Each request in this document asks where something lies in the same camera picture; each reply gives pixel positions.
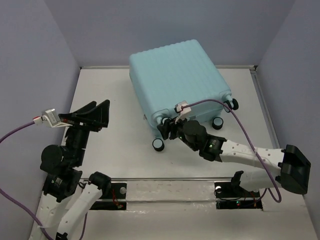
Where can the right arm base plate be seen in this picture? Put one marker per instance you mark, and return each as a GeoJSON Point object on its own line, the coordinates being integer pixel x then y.
{"type": "Point", "coordinates": [230, 197]}

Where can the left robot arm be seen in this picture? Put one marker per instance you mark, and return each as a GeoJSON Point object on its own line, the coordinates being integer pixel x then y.
{"type": "Point", "coordinates": [60, 163]}

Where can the light blue hard-shell suitcase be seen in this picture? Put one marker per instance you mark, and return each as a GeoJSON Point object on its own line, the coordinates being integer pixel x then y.
{"type": "Point", "coordinates": [182, 72]}

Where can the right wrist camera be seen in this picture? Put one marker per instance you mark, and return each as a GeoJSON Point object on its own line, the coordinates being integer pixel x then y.
{"type": "Point", "coordinates": [183, 110]}

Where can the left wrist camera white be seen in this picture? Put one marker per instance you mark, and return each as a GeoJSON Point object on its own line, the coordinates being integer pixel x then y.
{"type": "Point", "coordinates": [49, 118]}

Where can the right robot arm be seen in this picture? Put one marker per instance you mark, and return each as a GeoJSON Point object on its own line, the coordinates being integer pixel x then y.
{"type": "Point", "coordinates": [287, 167]}

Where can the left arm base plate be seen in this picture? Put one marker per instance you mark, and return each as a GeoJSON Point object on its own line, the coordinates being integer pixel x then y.
{"type": "Point", "coordinates": [114, 200]}

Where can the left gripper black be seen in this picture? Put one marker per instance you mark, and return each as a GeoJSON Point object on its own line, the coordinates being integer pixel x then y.
{"type": "Point", "coordinates": [95, 119]}

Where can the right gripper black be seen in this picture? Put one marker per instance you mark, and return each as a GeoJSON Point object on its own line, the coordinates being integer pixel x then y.
{"type": "Point", "coordinates": [168, 125]}

